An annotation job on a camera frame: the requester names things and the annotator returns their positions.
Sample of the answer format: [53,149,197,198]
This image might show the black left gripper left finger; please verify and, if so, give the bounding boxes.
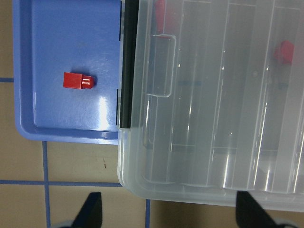
[71,192,103,228]

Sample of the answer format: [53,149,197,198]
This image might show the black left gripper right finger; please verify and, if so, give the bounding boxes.
[236,191,278,228]

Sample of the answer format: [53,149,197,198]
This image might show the clear plastic box lid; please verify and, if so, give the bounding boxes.
[117,0,304,212]

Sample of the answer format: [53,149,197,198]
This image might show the black box latch handle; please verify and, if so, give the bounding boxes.
[120,0,139,129]

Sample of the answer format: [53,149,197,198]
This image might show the blue plastic tray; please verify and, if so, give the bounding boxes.
[12,0,121,145]

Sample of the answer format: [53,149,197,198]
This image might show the red block under lid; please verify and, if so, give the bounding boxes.
[274,40,294,64]

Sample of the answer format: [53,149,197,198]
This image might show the red block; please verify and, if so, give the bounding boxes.
[274,40,294,64]
[63,72,95,89]
[154,0,166,33]

